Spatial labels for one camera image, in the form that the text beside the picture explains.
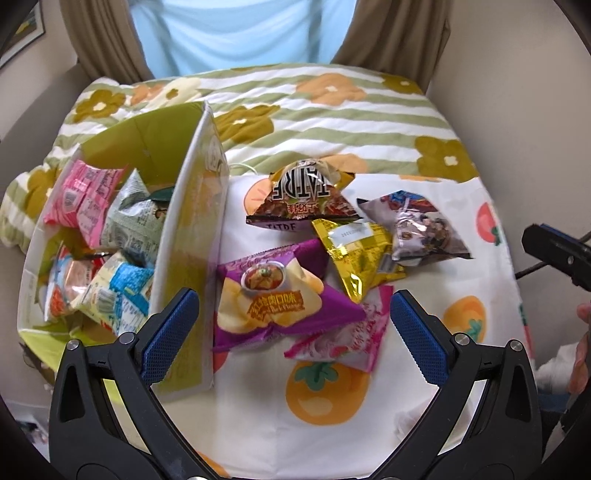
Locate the gold snack bag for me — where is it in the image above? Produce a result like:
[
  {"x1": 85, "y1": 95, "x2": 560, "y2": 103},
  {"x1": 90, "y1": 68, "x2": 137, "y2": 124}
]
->
[{"x1": 311, "y1": 219, "x2": 407, "y2": 304}]

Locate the pale green snack bag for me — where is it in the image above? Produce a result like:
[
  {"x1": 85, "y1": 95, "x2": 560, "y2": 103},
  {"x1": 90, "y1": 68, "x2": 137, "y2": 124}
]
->
[{"x1": 99, "y1": 169, "x2": 168, "y2": 267}]

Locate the pink striped snack bag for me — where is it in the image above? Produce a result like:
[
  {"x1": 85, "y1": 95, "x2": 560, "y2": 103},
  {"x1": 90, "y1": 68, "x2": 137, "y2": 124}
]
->
[{"x1": 43, "y1": 159, "x2": 124, "y2": 248}]

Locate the person hand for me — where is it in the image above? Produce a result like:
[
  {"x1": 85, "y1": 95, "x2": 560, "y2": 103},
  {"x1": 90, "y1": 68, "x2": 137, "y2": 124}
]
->
[{"x1": 568, "y1": 303, "x2": 590, "y2": 394}]

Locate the grey character snack bag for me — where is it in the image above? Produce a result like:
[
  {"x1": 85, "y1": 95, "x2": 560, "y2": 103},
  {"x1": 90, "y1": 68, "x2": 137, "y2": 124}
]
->
[{"x1": 356, "y1": 190, "x2": 472, "y2": 267}]

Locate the blue white snack bag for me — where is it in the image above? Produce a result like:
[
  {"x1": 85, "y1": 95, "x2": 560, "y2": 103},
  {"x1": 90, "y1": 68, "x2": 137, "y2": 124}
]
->
[{"x1": 73, "y1": 262, "x2": 153, "y2": 336}]

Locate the cream orange chip bag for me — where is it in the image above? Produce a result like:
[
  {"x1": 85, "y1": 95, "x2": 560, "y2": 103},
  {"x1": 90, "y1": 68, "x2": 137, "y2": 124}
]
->
[{"x1": 44, "y1": 244, "x2": 108, "y2": 322}]

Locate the pink white snack bag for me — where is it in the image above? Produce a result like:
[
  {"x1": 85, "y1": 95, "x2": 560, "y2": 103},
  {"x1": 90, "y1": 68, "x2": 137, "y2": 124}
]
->
[{"x1": 283, "y1": 285, "x2": 394, "y2": 373}]

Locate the white fruit print cloth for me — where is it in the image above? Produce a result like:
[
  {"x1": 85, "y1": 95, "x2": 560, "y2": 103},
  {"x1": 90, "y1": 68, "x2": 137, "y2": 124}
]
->
[{"x1": 156, "y1": 172, "x2": 537, "y2": 480}]

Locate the purple chip bag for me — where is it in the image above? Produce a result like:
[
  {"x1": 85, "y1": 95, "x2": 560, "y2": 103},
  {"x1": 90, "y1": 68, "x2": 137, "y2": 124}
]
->
[{"x1": 213, "y1": 239, "x2": 365, "y2": 352}]

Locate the brown red snack bag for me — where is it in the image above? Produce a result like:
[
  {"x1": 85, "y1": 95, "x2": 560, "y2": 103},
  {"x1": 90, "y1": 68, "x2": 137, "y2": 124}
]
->
[{"x1": 245, "y1": 159, "x2": 360, "y2": 232}]

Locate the right brown curtain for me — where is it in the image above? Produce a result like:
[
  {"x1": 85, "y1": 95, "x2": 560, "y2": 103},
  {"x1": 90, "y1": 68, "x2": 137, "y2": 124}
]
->
[{"x1": 332, "y1": 0, "x2": 453, "y2": 90}]

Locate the brown curtain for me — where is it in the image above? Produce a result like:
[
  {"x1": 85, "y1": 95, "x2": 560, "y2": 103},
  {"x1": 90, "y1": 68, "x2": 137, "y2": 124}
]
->
[
  {"x1": 332, "y1": 0, "x2": 453, "y2": 90},
  {"x1": 59, "y1": 0, "x2": 153, "y2": 84}
]

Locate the green cardboard box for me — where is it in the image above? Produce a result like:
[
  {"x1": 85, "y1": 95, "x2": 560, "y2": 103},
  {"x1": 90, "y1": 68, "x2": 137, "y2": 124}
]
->
[{"x1": 17, "y1": 101, "x2": 229, "y2": 402}]

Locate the striped flower bedspread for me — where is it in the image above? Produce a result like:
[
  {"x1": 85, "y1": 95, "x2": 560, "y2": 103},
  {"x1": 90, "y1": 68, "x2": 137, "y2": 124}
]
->
[{"x1": 1, "y1": 64, "x2": 477, "y2": 250}]

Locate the left brown curtain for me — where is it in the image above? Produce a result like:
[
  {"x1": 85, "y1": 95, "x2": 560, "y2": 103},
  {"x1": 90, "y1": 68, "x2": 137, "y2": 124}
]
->
[{"x1": 59, "y1": 0, "x2": 153, "y2": 84}]

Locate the light blue window cloth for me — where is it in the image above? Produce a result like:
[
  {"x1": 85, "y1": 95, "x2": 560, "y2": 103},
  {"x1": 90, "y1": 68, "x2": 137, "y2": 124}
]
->
[{"x1": 128, "y1": 0, "x2": 356, "y2": 78}]

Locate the framed wall picture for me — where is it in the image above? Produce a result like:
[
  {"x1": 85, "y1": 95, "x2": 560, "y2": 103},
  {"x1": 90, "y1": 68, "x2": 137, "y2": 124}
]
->
[{"x1": 1, "y1": 0, "x2": 45, "y2": 68}]

